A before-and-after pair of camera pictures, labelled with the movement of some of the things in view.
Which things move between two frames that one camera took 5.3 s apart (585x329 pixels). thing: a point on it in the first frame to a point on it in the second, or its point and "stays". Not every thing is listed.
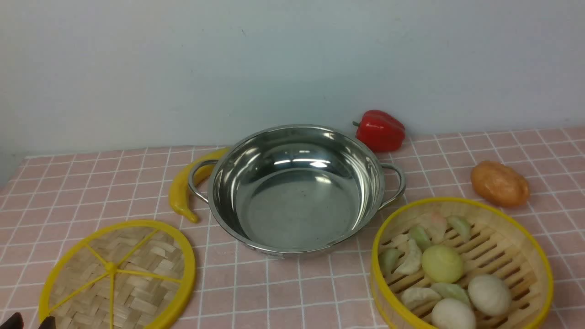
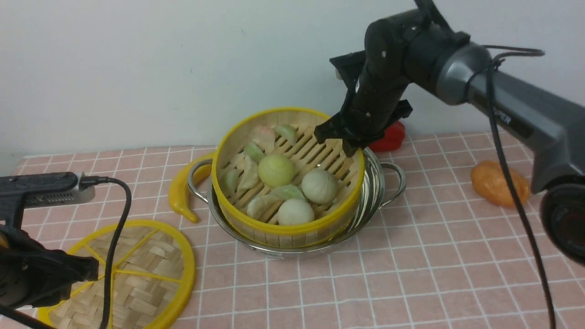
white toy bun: (489, 294) to (318, 186)
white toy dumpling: (412, 260) to (250, 176)
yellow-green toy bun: (442, 264) to (275, 171)
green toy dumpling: (388, 258) to (228, 177)
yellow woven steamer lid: (126, 274) stays
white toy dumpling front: (420, 298) to (263, 206)
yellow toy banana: (178, 189) stays
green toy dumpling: (422, 239) to (254, 152)
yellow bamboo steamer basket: (451, 263) to (275, 184)
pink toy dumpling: (434, 227) to (264, 136)
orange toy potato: (500, 184) stays
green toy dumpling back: (460, 225) to (287, 131)
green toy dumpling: (450, 290) to (288, 191)
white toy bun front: (452, 313) to (294, 211)
